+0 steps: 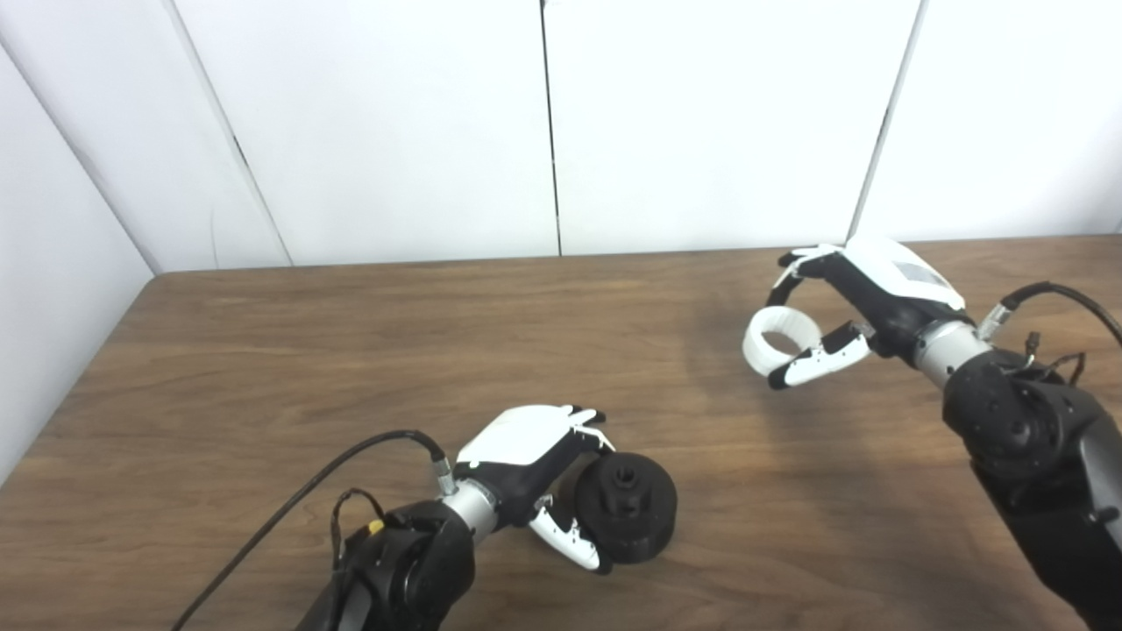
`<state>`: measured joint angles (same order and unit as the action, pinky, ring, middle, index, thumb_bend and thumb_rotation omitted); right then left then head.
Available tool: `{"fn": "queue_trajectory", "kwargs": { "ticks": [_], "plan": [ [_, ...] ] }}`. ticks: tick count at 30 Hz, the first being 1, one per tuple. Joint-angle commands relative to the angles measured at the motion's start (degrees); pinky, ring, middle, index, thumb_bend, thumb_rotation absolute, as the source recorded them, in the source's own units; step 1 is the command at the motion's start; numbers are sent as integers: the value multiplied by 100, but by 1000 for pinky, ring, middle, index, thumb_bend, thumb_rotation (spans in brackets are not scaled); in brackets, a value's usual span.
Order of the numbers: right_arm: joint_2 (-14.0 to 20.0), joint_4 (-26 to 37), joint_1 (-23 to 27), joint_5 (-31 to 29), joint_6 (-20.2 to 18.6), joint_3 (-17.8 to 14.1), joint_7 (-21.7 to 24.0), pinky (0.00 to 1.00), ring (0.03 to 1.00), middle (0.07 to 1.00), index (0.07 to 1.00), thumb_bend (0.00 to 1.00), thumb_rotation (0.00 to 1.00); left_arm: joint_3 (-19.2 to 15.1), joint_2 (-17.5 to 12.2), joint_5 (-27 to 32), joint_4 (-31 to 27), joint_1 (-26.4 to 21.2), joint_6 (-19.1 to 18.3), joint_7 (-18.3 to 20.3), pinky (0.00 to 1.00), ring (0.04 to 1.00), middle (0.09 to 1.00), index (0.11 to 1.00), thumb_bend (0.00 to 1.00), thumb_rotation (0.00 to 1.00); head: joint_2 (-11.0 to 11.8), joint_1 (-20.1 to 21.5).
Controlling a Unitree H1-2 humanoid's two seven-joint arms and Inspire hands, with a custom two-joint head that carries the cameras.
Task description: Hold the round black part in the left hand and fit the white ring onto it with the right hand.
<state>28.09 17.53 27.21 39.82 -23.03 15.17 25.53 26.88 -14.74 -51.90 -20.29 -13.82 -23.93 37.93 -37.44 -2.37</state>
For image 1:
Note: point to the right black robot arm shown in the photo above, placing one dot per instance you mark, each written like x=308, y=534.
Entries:
x=1043, y=438

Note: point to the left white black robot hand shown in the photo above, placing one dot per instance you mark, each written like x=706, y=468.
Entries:
x=517, y=438

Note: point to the round black plastic part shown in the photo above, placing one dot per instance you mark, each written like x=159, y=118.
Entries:
x=635, y=508

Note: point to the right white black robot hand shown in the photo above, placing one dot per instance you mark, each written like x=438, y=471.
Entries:
x=885, y=285

